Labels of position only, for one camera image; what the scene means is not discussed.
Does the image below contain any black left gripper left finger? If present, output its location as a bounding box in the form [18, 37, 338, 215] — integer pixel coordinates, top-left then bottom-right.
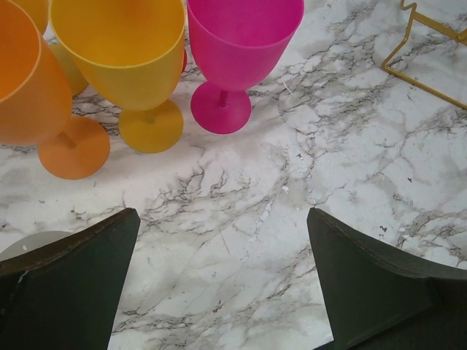
[1, 208, 140, 349]

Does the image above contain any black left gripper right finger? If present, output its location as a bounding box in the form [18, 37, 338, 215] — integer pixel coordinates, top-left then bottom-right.
[307, 208, 466, 349]

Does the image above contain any orange wine glass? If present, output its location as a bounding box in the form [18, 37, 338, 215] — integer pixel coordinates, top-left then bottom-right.
[1, 1, 110, 179]

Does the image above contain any yellow wine glass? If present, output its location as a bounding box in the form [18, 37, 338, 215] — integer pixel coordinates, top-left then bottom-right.
[49, 0, 185, 153]
[14, 0, 88, 97]

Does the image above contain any clear tape roll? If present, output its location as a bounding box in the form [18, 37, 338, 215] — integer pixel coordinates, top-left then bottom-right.
[0, 230, 72, 261]

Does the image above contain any gold wire glass rack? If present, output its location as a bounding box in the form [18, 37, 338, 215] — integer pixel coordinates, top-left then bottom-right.
[380, 1, 466, 110]

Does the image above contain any pink wine glass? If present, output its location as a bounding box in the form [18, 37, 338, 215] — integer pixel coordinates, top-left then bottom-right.
[187, 0, 305, 134]

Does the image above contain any red wine glass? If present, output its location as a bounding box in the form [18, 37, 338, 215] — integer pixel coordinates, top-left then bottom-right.
[182, 49, 188, 73]

